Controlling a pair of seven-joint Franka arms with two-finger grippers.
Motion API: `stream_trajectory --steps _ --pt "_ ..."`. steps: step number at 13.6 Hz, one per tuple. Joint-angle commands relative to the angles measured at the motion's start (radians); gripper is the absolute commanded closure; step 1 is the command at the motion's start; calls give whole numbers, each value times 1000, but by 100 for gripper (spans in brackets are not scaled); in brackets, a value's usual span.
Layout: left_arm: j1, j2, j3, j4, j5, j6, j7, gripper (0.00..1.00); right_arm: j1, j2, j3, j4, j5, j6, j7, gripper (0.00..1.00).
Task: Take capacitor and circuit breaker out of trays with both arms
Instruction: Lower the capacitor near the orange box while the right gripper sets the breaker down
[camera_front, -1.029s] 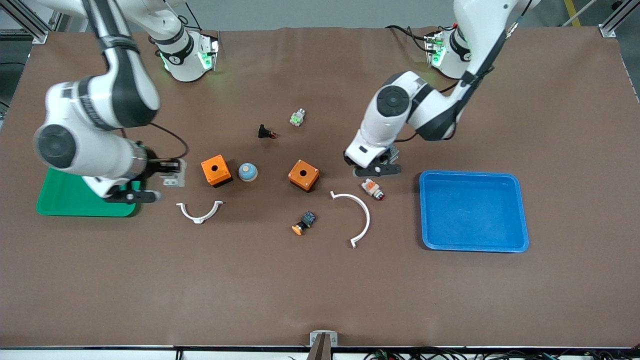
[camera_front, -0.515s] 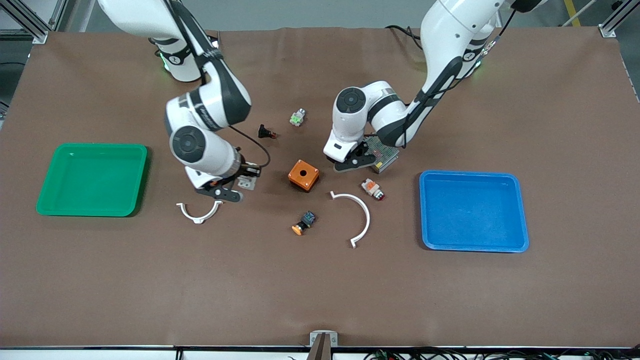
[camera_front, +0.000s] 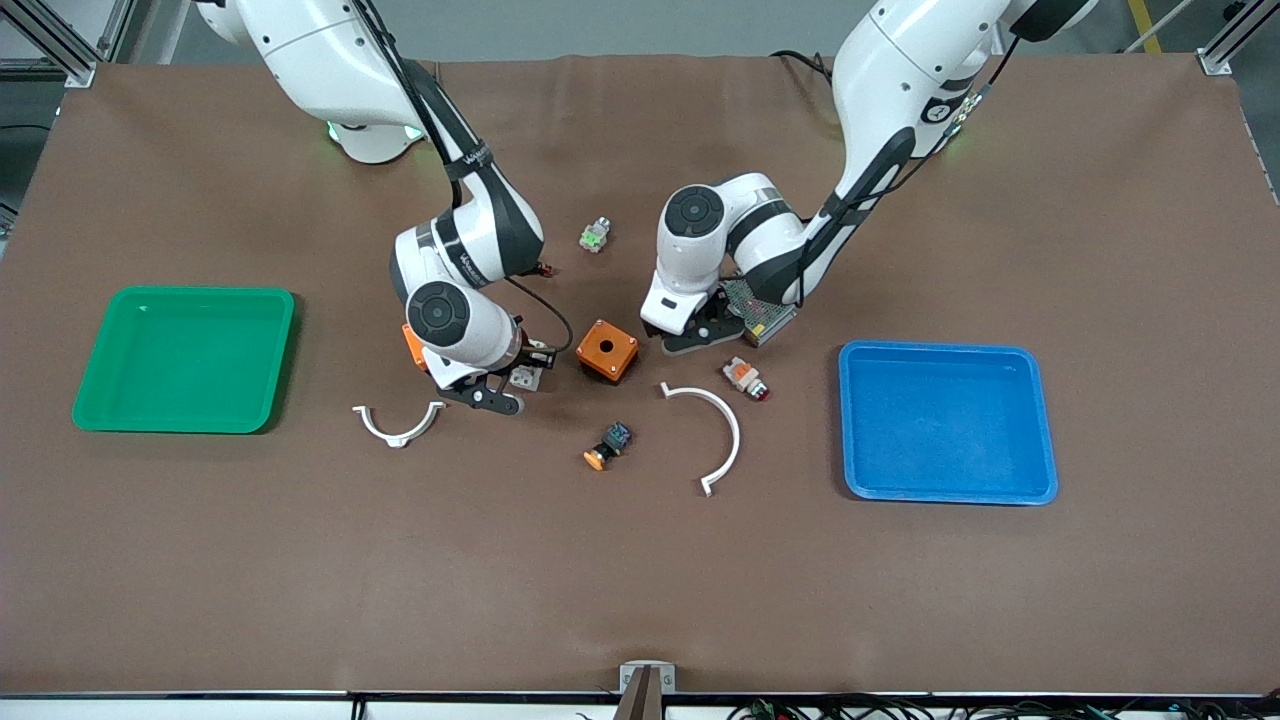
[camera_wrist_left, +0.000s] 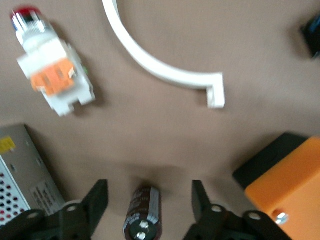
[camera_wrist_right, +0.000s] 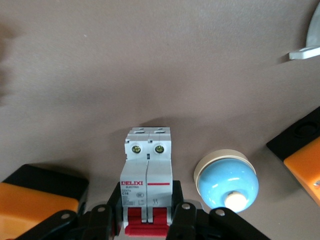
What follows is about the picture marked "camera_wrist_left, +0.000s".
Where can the black cylindrical capacitor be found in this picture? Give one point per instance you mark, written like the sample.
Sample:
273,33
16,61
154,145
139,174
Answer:
142,210

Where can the yellow pushbutton black blue body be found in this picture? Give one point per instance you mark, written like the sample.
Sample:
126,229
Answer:
312,35

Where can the metal mesh power supply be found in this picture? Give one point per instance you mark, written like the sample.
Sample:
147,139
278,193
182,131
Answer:
20,170

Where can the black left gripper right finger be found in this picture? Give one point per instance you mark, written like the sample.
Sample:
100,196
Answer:
225,227

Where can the large white curved bracket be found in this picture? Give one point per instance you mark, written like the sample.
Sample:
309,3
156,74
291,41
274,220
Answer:
150,63

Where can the brown table mat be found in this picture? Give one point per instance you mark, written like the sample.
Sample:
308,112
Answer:
175,130

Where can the orange button enclosure box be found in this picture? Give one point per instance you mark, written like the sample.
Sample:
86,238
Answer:
295,180

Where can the red pushbutton white orange body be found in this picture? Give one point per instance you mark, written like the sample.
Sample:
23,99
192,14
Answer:
55,65

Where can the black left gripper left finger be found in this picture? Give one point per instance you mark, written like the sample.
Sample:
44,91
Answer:
62,222

